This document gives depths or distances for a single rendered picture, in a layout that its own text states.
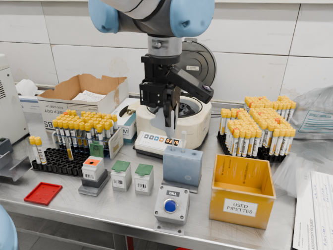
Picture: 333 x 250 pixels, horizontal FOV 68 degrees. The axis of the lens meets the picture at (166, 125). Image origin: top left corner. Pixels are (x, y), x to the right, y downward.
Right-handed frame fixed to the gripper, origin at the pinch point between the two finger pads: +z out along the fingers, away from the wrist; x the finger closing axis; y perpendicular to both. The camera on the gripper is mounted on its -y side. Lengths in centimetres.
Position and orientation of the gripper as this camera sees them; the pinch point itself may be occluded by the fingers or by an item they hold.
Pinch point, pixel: (172, 133)
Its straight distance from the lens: 64.2
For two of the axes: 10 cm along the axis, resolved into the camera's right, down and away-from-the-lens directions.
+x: -3.1, 4.5, -8.4
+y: -9.5, -1.5, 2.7
